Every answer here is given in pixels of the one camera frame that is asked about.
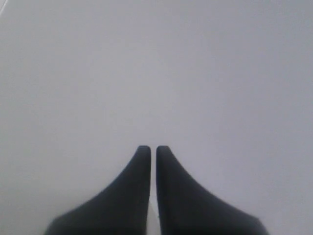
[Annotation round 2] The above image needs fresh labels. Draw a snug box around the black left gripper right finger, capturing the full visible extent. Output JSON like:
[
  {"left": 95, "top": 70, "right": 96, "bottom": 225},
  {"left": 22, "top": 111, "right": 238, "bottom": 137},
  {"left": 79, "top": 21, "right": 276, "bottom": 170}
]
[{"left": 156, "top": 145, "right": 268, "bottom": 235}]

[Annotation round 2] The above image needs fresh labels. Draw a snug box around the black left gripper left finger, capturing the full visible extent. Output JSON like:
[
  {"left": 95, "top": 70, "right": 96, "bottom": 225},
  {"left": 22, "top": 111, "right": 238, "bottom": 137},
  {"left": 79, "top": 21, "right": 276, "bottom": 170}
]
[{"left": 45, "top": 145, "right": 151, "bottom": 235}]

